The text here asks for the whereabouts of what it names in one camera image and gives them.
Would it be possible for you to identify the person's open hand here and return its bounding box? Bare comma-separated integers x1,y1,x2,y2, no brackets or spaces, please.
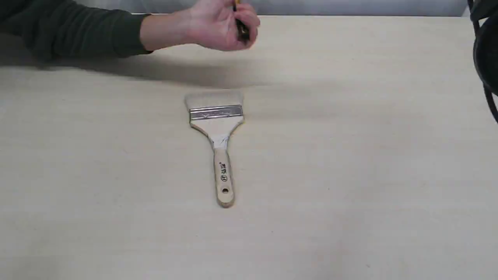
187,0,260,52

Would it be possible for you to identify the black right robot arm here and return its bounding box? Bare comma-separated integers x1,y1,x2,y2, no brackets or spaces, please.
466,0,498,121

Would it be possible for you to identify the wooden paint brush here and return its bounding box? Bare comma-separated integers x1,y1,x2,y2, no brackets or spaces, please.
184,90,244,208

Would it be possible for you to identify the green sleeved forearm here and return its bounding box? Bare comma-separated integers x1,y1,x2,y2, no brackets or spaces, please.
0,0,193,61

